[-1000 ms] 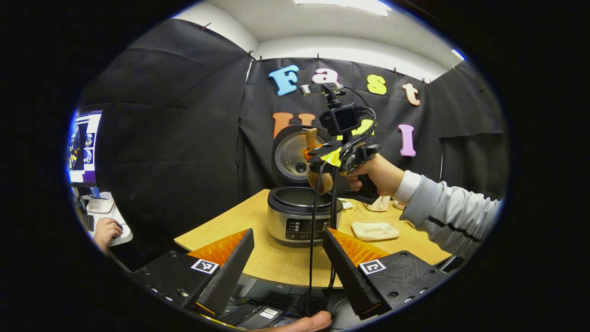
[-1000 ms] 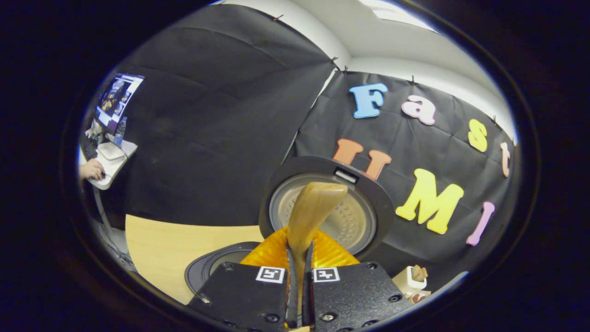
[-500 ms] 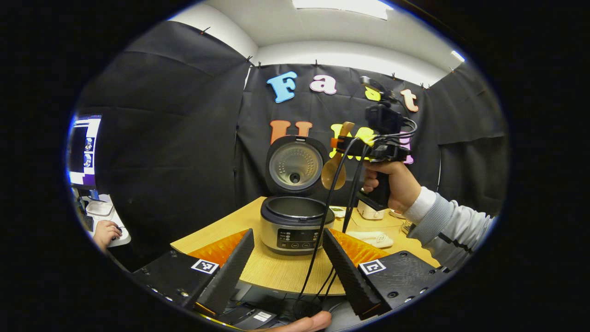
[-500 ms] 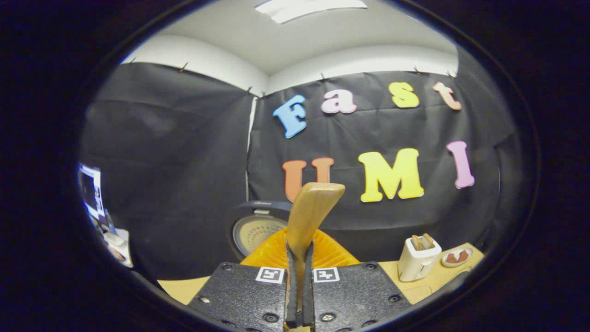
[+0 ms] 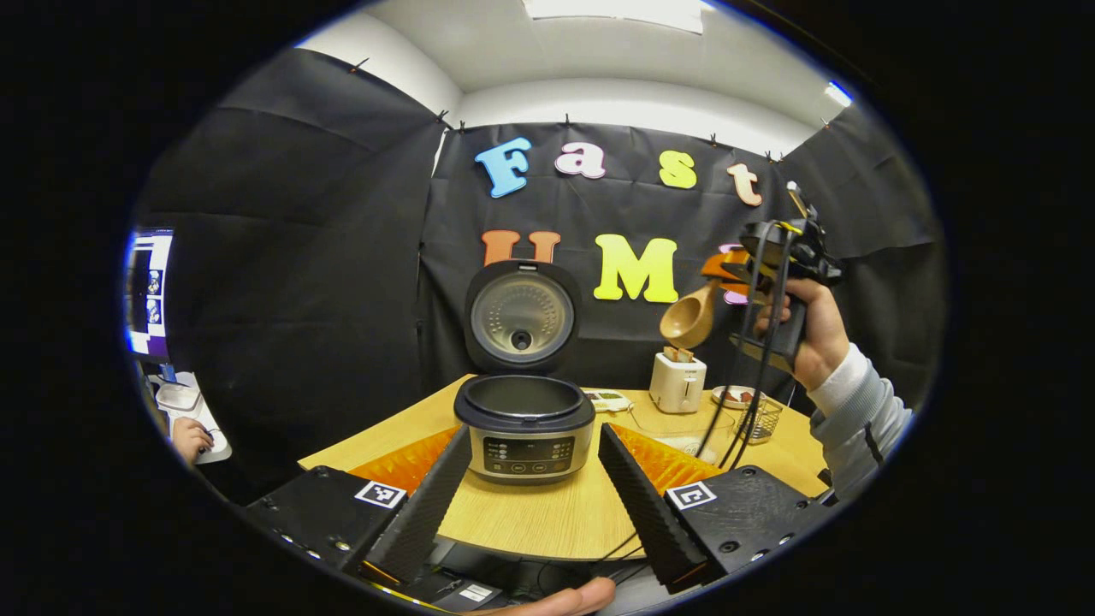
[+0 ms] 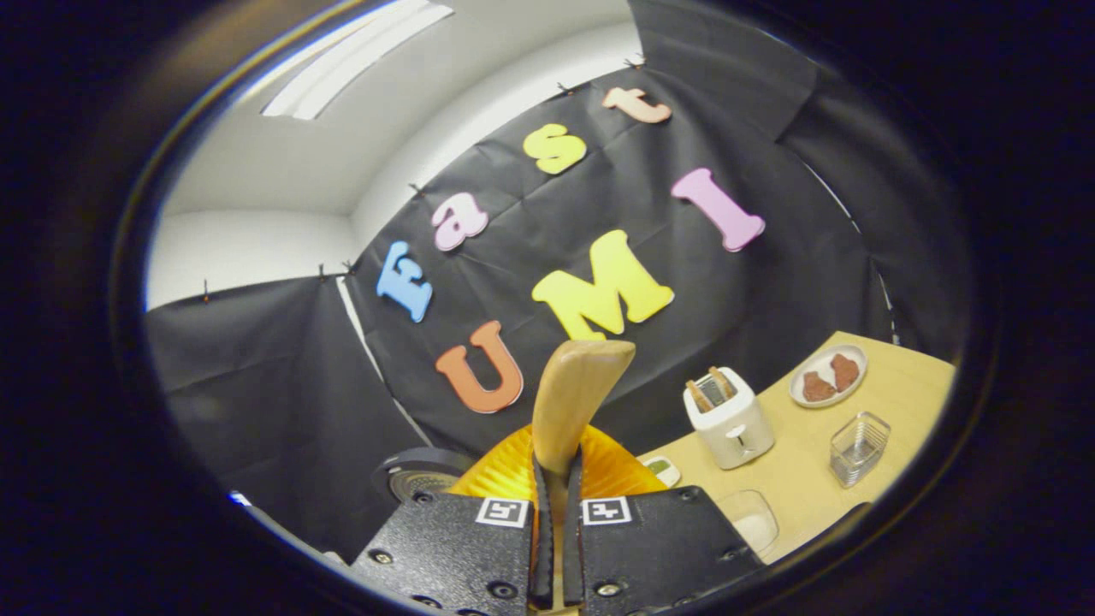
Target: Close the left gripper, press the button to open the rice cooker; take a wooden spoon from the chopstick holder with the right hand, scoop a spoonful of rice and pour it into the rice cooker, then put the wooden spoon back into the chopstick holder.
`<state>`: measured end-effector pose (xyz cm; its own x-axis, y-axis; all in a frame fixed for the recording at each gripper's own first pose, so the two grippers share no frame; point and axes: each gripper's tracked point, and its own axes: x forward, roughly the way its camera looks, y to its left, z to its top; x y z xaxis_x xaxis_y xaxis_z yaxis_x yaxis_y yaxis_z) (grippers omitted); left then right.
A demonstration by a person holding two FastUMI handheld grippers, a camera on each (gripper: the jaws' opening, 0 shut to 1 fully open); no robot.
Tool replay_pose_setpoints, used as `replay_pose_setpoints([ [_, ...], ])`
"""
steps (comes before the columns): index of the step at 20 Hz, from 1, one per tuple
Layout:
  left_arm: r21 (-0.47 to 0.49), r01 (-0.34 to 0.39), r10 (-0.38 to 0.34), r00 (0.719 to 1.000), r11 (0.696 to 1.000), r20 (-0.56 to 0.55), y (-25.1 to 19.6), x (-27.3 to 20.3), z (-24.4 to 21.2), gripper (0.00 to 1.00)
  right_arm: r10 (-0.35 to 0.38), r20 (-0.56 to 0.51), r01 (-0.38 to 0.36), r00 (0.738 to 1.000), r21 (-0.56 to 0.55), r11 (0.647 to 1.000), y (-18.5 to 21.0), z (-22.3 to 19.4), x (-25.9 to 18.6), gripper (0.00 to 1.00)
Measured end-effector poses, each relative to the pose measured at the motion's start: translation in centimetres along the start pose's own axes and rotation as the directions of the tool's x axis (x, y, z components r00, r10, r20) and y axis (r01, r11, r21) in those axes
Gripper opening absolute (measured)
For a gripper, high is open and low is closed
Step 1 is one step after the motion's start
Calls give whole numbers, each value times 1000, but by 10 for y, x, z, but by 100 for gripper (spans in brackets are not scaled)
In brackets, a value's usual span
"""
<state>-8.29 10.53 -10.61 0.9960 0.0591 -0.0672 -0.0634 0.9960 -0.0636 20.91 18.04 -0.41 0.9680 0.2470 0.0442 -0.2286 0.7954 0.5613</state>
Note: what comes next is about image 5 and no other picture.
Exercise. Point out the white toaster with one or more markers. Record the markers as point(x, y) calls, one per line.
point(677, 389)

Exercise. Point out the black device white label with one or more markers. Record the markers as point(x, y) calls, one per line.
point(458, 592)

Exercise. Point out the white round plate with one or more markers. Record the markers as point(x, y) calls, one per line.
point(720, 402)

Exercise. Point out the white desk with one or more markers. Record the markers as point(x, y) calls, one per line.
point(218, 447)

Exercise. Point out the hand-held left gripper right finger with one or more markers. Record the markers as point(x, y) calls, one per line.
point(646, 513)

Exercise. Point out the clear rice container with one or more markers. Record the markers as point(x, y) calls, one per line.
point(676, 445)

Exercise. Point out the ceiling light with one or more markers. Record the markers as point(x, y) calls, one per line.
point(838, 94)
point(612, 14)

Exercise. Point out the wooden spoon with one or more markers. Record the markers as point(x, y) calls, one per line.
point(689, 321)

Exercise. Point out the black silver rice cooker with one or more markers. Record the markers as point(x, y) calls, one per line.
point(526, 458)

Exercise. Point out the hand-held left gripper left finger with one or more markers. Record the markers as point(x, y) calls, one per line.
point(428, 505)

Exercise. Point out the white divided condiment tray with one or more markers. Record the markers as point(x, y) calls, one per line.
point(606, 400)

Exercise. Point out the computer monitor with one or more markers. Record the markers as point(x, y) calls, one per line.
point(150, 295)

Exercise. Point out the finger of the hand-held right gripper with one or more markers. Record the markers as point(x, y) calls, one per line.
point(723, 265)
point(741, 291)

